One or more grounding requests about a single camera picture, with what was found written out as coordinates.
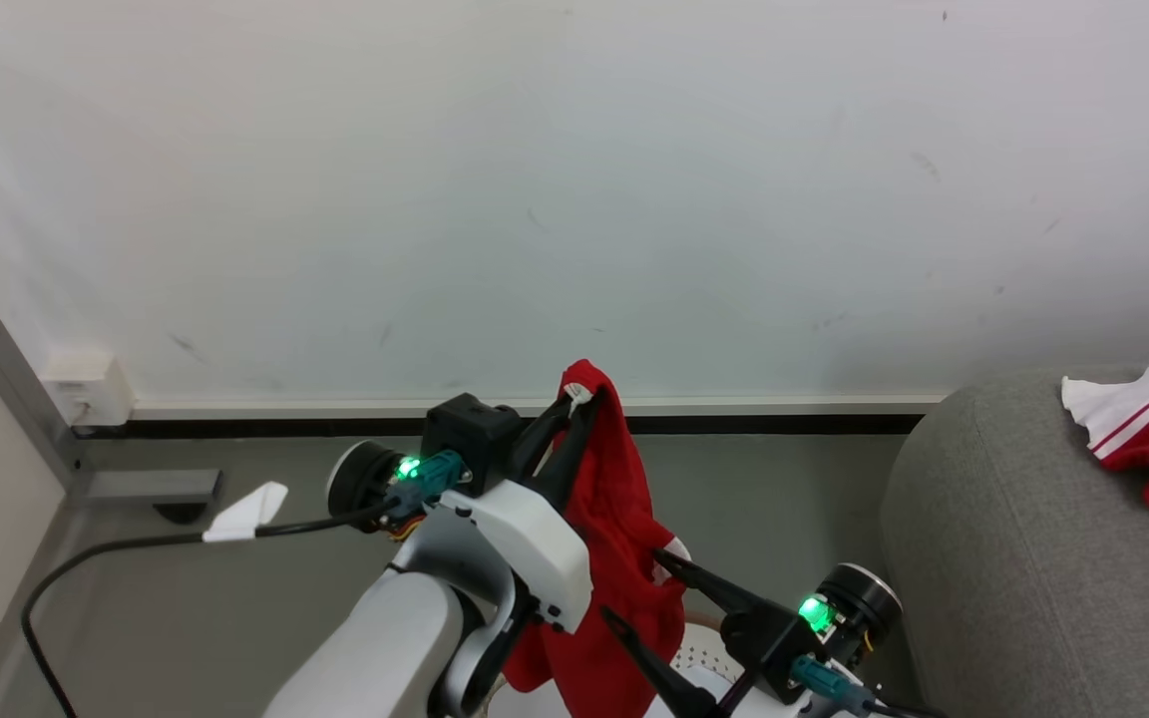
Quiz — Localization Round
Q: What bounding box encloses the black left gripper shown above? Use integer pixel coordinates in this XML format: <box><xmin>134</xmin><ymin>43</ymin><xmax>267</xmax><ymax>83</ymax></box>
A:
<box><xmin>326</xmin><ymin>393</ymin><xmax>599</xmax><ymax>536</ymax></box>

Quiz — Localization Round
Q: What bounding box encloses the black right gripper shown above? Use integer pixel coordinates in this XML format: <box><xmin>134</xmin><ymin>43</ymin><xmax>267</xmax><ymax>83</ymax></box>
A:
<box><xmin>600</xmin><ymin>549</ymin><xmax>904</xmax><ymax>718</ymax></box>

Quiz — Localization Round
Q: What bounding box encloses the grey fabric sofa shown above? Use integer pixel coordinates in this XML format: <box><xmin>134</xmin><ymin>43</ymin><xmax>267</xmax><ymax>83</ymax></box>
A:
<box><xmin>878</xmin><ymin>363</ymin><xmax>1149</xmax><ymax>718</ymax></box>

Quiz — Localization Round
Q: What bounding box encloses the white and black baseboard strip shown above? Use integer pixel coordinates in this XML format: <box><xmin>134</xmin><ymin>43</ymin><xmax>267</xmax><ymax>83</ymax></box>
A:
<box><xmin>74</xmin><ymin>393</ymin><xmax>951</xmax><ymax>441</ymax></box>

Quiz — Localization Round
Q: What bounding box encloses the grey metal foot bar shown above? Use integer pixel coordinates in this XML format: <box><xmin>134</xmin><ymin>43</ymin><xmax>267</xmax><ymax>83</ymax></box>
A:
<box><xmin>76</xmin><ymin>469</ymin><xmax>224</xmax><ymax>506</ymax></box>

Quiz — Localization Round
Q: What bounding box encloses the white cable tag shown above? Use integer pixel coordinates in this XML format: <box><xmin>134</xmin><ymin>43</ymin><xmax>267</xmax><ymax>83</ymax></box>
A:
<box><xmin>201</xmin><ymin>482</ymin><xmax>290</xmax><ymax>544</ymax></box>

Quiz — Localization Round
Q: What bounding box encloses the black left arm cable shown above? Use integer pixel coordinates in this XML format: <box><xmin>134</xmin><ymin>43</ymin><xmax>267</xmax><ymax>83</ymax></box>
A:
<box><xmin>20</xmin><ymin>496</ymin><xmax>406</xmax><ymax>718</ymax></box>

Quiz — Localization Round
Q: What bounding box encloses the white wall socket box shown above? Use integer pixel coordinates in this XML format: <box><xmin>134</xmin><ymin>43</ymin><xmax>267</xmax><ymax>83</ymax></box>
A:
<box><xmin>40</xmin><ymin>348</ymin><xmax>137</xmax><ymax>429</ymax></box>

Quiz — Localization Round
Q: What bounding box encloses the grey metal frame post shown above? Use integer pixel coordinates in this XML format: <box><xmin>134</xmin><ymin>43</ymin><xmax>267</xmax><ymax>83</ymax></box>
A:
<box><xmin>0</xmin><ymin>290</ymin><xmax>94</xmax><ymax>496</ymax></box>

